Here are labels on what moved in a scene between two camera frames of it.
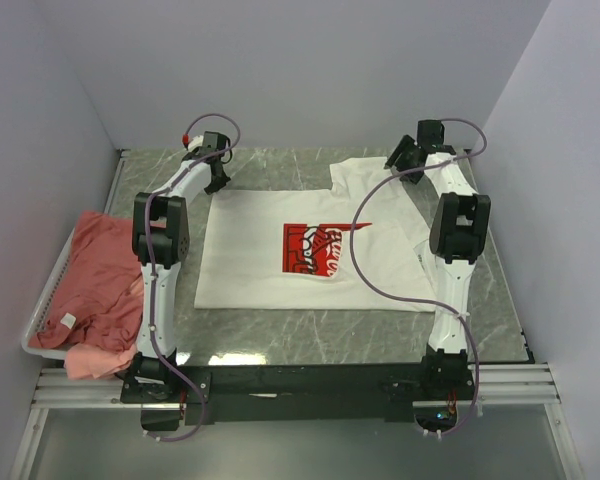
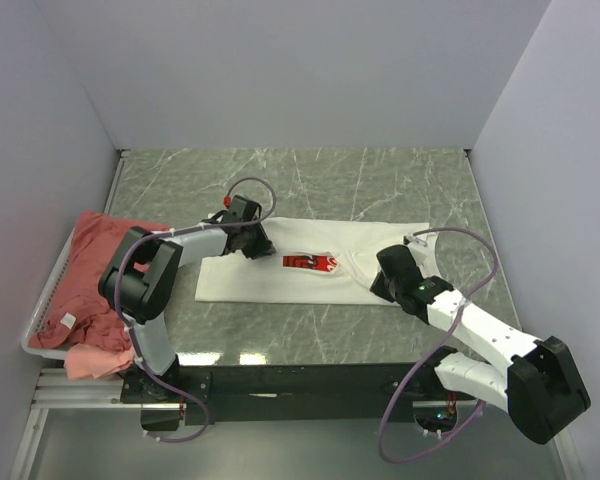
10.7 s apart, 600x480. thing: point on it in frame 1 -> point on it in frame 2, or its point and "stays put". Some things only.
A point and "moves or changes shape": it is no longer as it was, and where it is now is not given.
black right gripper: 405,145 -> 379,289
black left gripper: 220,184 -> 264,246
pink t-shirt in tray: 86,361 stays put
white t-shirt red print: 290,248 moves or changes shape
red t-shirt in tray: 98,301 stays put
